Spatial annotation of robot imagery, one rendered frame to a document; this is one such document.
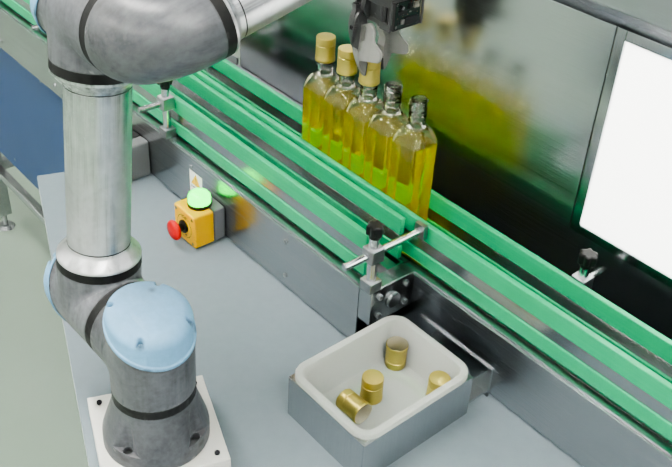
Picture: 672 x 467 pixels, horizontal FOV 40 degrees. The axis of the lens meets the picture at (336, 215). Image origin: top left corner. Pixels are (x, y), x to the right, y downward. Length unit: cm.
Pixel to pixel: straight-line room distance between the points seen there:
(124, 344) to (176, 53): 39
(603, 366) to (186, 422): 58
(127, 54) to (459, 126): 72
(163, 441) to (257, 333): 34
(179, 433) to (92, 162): 39
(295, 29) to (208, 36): 90
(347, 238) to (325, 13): 53
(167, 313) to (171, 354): 5
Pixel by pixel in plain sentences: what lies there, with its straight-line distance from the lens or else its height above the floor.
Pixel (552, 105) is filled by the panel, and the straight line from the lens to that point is 143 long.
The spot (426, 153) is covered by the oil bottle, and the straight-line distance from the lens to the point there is 147.
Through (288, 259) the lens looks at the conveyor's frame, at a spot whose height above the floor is 82.
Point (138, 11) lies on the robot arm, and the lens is 102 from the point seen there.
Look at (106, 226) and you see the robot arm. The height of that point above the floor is 109.
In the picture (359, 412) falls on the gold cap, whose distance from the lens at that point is 141.
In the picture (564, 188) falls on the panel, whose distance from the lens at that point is 147.
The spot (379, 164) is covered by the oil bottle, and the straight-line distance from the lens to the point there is 152.
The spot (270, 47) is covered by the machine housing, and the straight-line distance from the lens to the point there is 200.
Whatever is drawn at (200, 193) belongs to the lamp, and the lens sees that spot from 172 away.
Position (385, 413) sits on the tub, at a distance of 142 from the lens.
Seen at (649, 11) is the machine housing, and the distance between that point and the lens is 131.
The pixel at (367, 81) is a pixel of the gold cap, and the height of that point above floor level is 113.
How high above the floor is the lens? 181
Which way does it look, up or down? 35 degrees down
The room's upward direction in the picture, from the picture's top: 3 degrees clockwise
